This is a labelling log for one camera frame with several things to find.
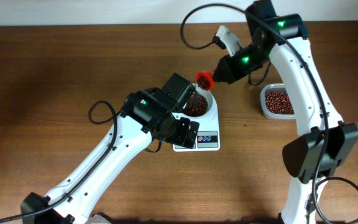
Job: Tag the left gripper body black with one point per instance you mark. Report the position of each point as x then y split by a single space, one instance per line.
172 131

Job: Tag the white digital kitchen scale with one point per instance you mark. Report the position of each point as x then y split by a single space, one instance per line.
208 137

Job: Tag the orange measuring scoop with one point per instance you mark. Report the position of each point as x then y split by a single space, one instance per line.
205 80

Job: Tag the red adzuki beans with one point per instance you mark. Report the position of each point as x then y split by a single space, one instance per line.
278 102

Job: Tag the white round bowl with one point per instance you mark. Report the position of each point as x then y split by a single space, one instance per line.
206 94

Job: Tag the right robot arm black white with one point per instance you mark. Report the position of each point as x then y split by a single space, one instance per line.
324 140

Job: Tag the red beans in bowl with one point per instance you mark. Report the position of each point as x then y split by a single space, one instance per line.
196 110

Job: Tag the clear plastic container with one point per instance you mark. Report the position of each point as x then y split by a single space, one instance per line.
266 112

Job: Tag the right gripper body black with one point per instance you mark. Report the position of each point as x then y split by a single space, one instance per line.
243 61

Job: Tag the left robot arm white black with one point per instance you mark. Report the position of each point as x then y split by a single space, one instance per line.
145 116

